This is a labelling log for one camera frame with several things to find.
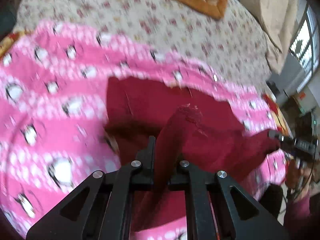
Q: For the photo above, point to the floral bed sheet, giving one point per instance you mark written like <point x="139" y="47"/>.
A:
<point x="234" y="46"/>

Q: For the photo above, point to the right forearm maroon sleeve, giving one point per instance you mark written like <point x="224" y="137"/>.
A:
<point x="302" y="217"/>

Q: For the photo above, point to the pink penguin blanket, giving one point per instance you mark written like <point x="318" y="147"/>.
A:
<point x="53" y="108"/>

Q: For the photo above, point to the beige curtain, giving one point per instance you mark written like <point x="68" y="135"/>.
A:
<point x="277" y="19"/>

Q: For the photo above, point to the dark red garment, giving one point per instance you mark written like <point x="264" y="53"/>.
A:
<point x="185" y="123"/>

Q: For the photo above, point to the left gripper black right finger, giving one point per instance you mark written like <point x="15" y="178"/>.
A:
<point x="217" y="207"/>

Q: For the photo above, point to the person's right hand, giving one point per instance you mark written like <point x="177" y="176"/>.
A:
<point x="293" y="176"/>

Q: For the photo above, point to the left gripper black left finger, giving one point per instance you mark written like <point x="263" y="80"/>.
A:
<point x="100" y="207"/>

